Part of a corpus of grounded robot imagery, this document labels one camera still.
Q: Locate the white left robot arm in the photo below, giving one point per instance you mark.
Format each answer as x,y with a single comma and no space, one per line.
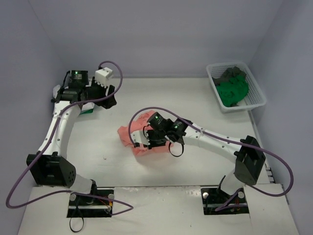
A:
52,168

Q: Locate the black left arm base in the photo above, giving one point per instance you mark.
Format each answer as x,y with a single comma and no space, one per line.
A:
89,207

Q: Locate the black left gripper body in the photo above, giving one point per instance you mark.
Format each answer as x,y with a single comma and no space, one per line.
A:
105,97

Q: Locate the white t shirt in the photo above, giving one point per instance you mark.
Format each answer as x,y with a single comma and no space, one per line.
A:
84,107

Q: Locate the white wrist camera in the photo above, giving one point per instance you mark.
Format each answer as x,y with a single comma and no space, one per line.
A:
102,76
140,138

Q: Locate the pink t shirt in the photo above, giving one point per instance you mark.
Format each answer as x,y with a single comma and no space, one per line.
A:
136,125

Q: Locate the white laundry basket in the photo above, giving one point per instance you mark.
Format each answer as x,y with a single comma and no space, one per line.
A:
254,98

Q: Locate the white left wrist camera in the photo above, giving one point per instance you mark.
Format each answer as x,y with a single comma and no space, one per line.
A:
102,76

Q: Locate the dark grey basket t shirt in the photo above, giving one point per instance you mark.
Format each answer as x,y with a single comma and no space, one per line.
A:
228,74

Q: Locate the dark green basket t shirt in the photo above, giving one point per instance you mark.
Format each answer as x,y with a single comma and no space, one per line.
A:
233,90

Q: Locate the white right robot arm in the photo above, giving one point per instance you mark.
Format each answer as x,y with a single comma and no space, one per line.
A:
244,154

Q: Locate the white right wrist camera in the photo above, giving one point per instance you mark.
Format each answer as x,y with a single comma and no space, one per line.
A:
140,138

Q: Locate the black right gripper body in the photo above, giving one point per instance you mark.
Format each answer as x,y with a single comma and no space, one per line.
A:
150,141

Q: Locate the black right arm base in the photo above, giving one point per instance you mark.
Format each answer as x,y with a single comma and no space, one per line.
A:
217,202

